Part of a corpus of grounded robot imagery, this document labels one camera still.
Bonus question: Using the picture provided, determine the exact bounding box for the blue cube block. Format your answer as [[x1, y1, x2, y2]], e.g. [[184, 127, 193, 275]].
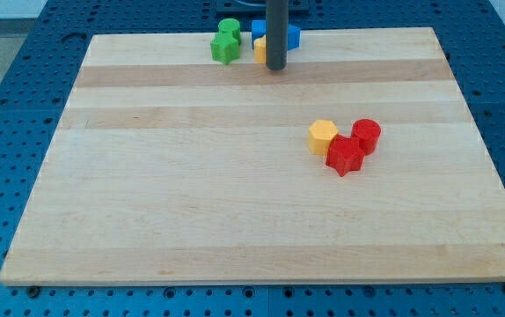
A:
[[251, 19, 267, 48]]

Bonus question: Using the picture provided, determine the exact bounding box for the blue pentagon block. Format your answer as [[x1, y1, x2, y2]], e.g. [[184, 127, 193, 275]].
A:
[[287, 24, 301, 50]]

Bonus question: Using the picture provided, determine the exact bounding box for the red star block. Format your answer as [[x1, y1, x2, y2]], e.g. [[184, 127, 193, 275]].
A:
[[326, 135, 365, 177]]

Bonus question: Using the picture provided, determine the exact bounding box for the green star block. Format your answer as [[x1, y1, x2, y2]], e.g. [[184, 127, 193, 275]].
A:
[[210, 33, 240, 65]]

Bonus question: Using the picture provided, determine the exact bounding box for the yellow hexagon block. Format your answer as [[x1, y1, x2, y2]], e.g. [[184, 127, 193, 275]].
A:
[[307, 119, 339, 156]]

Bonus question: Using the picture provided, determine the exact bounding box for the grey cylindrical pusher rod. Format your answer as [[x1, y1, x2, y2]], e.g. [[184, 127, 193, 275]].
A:
[[266, 0, 289, 71]]

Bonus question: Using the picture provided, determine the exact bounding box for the green cylinder block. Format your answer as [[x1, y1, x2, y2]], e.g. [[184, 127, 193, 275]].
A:
[[218, 18, 241, 44]]

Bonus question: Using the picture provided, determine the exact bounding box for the yellow block behind rod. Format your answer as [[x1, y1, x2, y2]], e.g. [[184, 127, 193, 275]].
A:
[[253, 36, 267, 64]]

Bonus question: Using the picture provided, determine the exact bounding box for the light wooden board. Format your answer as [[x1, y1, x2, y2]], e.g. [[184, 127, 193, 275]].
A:
[[0, 27, 505, 286]]

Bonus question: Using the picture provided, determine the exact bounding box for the red cylinder block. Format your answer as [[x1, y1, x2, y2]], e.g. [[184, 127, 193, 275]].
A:
[[350, 118, 381, 155]]

